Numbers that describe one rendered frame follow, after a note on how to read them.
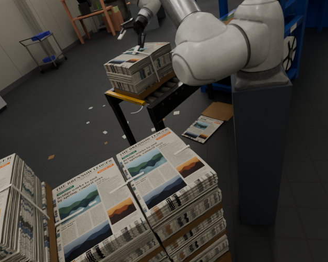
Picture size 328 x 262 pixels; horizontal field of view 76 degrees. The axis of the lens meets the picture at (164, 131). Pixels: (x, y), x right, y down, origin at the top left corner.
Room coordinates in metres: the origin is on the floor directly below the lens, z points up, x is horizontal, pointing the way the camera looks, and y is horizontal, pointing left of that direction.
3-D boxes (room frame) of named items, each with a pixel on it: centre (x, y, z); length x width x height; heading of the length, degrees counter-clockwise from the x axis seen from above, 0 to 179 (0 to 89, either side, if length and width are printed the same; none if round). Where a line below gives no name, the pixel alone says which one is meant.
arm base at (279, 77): (0.73, -0.43, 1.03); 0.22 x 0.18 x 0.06; 157
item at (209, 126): (1.72, -0.39, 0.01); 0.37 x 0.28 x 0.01; 125
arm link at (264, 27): (0.71, -0.41, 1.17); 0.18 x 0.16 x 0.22; 103
